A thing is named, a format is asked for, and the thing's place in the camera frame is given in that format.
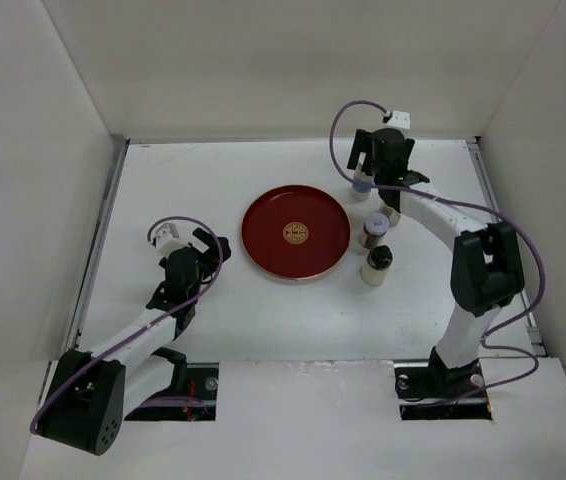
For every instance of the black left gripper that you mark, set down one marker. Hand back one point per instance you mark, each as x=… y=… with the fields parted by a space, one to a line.
x=206 y=239

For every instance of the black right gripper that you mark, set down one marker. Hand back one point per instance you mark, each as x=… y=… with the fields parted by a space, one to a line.
x=363 y=144

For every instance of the tall silver-lid bead bottle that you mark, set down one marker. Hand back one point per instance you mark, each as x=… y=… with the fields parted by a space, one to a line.
x=362 y=183

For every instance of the white-lid short jar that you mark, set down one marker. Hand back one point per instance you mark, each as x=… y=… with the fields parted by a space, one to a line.
x=375 y=227

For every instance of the black-cap white jar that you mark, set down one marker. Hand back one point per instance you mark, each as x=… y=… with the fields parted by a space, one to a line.
x=376 y=266

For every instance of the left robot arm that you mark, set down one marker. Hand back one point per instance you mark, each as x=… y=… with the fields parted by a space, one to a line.
x=85 y=402

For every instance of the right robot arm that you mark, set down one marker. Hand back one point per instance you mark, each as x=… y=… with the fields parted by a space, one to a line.
x=486 y=270

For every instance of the black-cap spice jar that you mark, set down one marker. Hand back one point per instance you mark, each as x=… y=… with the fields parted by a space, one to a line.
x=393 y=215

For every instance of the red round tray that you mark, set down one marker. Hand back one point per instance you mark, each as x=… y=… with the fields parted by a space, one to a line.
x=295 y=232

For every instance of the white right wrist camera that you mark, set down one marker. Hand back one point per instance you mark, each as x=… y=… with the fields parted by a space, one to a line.
x=397 y=119

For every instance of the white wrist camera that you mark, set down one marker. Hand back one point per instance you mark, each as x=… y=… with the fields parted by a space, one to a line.
x=167 y=240
x=397 y=119

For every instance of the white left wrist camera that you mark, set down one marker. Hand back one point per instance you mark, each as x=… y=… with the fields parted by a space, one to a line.
x=167 y=240

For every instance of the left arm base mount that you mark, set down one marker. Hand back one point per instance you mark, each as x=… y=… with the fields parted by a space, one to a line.
x=190 y=398

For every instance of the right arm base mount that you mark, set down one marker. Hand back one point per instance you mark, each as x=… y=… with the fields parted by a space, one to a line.
x=429 y=393

